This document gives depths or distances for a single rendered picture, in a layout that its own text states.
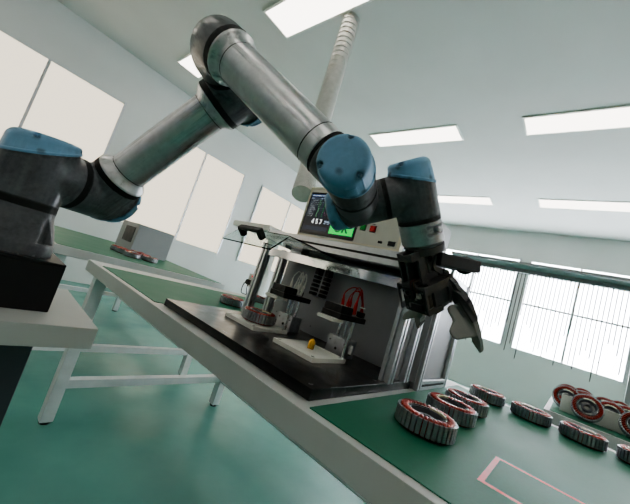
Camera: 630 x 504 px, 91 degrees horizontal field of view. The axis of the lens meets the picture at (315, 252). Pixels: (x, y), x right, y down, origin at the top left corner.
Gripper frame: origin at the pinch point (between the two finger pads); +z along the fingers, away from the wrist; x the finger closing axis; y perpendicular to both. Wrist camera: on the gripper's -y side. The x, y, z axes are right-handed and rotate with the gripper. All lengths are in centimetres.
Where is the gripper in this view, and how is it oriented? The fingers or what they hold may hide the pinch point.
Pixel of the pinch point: (449, 338)
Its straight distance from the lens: 68.7
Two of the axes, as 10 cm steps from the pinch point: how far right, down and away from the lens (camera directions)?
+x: 4.4, 0.7, -9.0
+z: 2.4, 9.5, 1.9
